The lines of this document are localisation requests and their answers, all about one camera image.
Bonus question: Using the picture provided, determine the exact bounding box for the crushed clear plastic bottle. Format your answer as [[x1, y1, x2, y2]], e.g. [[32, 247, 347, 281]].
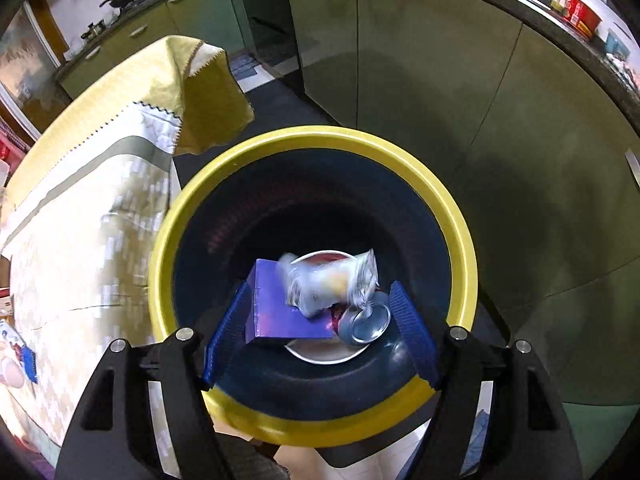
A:
[[0, 321, 27, 389]]

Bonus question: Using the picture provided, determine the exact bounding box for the crumpled rag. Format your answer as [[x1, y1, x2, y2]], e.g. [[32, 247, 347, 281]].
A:
[[612, 57, 640, 92]]

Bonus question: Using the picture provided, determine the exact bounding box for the large red noodle cup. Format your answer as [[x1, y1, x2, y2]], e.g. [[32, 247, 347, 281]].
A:
[[282, 251, 374, 365]]

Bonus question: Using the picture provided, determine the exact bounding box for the silver foil wrapper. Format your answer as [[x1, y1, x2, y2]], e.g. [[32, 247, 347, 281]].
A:
[[279, 248, 380, 319]]

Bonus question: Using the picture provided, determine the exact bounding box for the blue and red wrapper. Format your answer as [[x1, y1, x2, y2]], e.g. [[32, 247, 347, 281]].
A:
[[15, 344, 40, 385]]

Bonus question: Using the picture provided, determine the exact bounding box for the dark stone countertop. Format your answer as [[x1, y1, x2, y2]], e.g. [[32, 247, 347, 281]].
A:
[[55, 0, 640, 136]]

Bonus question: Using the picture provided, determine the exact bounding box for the red drink can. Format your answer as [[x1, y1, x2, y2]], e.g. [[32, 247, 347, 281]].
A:
[[332, 292, 392, 349]]

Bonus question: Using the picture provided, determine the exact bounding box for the patterned beige tablecloth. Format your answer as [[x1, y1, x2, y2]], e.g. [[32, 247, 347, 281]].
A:
[[0, 35, 256, 480]]

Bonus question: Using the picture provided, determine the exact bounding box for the yellow rimmed dark bin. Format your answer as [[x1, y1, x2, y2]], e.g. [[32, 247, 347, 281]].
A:
[[148, 124, 479, 449]]

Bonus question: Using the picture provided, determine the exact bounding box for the teal cup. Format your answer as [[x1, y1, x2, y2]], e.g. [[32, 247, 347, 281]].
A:
[[604, 29, 631, 59]]

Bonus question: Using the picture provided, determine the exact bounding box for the blue floor mat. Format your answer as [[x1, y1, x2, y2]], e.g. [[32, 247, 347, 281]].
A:
[[232, 54, 274, 79]]

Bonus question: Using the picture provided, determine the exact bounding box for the painted glass sliding door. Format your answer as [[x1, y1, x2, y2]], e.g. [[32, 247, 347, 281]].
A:
[[0, 0, 67, 132]]

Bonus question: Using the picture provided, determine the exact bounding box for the purple cardboard box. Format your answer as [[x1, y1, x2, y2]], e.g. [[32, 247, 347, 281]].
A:
[[244, 258, 336, 345]]

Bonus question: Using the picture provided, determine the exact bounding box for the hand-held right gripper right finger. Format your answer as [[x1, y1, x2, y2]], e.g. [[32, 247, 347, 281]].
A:
[[389, 280, 584, 480]]

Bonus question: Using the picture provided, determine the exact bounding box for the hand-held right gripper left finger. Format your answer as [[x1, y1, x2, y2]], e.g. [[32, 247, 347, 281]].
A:
[[55, 280, 254, 480]]

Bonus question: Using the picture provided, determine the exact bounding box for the red noodle bowl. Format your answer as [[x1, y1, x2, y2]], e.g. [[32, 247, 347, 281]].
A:
[[564, 0, 603, 37]]

